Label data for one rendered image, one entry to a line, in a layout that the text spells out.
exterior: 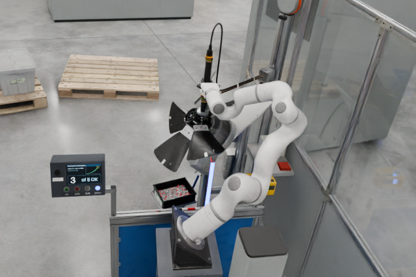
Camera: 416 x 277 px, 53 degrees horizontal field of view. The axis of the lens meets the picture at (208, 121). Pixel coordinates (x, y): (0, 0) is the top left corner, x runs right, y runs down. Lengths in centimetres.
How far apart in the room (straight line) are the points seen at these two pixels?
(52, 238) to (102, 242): 38
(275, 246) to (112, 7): 754
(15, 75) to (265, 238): 468
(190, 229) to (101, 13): 628
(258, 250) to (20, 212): 340
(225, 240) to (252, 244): 224
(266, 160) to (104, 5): 630
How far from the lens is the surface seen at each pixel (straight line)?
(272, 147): 189
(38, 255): 345
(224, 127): 265
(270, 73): 289
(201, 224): 199
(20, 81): 511
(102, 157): 220
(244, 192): 184
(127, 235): 255
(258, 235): 50
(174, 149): 265
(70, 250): 344
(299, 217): 299
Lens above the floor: 255
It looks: 31 degrees down
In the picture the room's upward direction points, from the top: 7 degrees clockwise
